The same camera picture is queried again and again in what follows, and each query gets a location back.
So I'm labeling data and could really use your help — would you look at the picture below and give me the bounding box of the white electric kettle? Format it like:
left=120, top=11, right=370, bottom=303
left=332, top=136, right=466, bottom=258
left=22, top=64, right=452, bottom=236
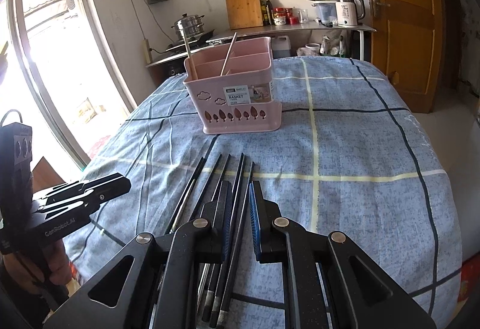
left=335, top=0, right=366, bottom=26

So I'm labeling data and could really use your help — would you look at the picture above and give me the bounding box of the white plastic jug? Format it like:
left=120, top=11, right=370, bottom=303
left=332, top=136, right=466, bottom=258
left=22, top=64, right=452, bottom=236
left=271, top=35, right=291, bottom=59

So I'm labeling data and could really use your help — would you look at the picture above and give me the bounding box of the wooden cutting board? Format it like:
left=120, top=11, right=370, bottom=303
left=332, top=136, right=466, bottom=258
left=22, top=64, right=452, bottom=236
left=225, top=0, right=263, bottom=30

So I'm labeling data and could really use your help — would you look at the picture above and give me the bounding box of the pink plastic utensil basket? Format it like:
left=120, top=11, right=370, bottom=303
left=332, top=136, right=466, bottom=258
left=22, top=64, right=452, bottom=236
left=184, top=37, right=281, bottom=134

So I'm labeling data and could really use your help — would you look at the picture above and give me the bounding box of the red lidded jar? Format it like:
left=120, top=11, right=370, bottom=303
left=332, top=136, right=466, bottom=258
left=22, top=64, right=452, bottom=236
left=273, top=7, right=293, bottom=25

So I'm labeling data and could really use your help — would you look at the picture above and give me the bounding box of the blue checked tablecloth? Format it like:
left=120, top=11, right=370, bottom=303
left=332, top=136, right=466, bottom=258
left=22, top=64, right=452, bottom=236
left=65, top=57, right=462, bottom=328

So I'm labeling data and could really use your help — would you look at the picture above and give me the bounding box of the pale cream chopstick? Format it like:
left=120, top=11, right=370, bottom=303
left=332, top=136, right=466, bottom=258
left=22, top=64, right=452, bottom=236
left=220, top=32, right=238, bottom=77

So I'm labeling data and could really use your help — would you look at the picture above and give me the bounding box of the dark sauce bottle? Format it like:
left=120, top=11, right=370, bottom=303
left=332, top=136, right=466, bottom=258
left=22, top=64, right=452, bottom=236
left=265, top=0, right=274, bottom=25

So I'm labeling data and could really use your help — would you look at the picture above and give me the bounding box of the black gas stove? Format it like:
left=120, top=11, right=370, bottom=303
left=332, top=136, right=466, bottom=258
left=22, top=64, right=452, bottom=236
left=166, top=30, right=214, bottom=52

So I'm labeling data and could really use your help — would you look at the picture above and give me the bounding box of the metal kitchen shelf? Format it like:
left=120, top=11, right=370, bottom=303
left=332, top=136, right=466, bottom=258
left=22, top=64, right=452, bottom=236
left=145, top=21, right=378, bottom=87

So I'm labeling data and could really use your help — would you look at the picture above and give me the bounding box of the person left hand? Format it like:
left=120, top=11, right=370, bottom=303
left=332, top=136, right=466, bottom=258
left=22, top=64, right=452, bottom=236
left=0, top=238, right=73, bottom=296

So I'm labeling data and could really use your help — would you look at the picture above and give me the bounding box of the light wooden chopstick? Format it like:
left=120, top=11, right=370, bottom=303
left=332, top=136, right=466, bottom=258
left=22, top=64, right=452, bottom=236
left=179, top=25, right=198, bottom=80

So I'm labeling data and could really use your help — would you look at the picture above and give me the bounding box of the black chopstick silver tip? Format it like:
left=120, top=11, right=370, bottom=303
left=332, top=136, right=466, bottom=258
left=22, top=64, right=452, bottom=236
left=165, top=157, right=206, bottom=234

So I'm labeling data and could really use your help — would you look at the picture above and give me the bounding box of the wooden door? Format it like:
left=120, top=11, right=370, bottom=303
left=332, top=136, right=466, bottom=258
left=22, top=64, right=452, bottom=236
left=369, top=0, right=444, bottom=113

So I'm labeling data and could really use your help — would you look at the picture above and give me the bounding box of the stainless steel steamer pot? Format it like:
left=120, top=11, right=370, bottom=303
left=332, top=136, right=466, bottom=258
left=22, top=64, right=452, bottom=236
left=172, top=13, right=204, bottom=40

